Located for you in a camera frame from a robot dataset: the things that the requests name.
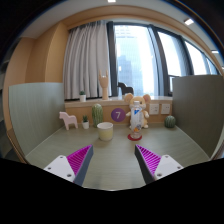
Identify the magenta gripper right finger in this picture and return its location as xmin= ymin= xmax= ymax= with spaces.
xmin=135 ymin=145 xmax=183 ymax=184

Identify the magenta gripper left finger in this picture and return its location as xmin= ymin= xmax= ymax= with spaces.
xmin=44 ymin=145 xmax=93 ymax=186

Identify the clear plastic water bottle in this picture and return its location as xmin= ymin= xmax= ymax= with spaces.
xmin=131 ymin=101 xmax=142 ymax=139

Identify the red round coaster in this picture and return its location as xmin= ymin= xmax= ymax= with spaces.
xmin=127 ymin=134 xmax=142 ymax=141

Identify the round green cactus ornament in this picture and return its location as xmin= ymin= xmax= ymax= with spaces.
xmin=164 ymin=115 xmax=176 ymax=128

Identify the small potted plant white pot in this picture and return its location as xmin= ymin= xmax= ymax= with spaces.
xmin=82 ymin=115 xmax=89 ymax=129

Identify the pink wooden horse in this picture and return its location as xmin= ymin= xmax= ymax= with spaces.
xmin=59 ymin=112 xmax=78 ymax=129

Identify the pale yellow cup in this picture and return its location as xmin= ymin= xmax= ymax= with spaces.
xmin=97 ymin=122 xmax=113 ymax=141

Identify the tall green cactus ornament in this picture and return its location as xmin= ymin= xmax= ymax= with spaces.
xmin=92 ymin=104 xmax=103 ymax=126

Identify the purple number seven disc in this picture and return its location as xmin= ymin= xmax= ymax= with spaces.
xmin=111 ymin=108 xmax=126 ymax=122

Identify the plush hamster toy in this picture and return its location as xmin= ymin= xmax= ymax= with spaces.
xmin=124 ymin=93 xmax=151 ymax=128

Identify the left grey partition panel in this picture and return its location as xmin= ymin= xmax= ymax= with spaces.
xmin=9 ymin=82 xmax=65 ymax=155

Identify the grey partition panel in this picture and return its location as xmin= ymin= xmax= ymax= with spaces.
xmin=172 ymin=75 xmax=224 ymax=157
xmin=9 ymin=82 xmax=65 ymax=155

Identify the potted plant on sill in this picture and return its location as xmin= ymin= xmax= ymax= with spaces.
xmin=79 ymin=90 xmax=86 ymax=102

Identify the right grey partition panel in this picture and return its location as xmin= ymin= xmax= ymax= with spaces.
xmin=172 ymin=75 xmax=224 ymax=157

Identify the black animal figure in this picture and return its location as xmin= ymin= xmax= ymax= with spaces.
xmin=118 ymin=82 xmax=134 ymax=95

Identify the grey curtain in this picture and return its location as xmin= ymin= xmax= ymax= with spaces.
xmin=63 ymin=20 xmax=110 ymax=100

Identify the left white wall socket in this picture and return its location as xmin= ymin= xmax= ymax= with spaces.
xmin=149 ymin=104 xmax=159 ymax=115

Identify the white wall socket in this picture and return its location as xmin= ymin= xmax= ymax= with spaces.
xmin=149 ymin=104 xmax=159 ymax=115
xmin=161 ymin=104 xmax=171 ymax=114

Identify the right white wall socket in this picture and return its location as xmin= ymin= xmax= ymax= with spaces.
xmin=161 ymin=104 xmax=171 ymax=114

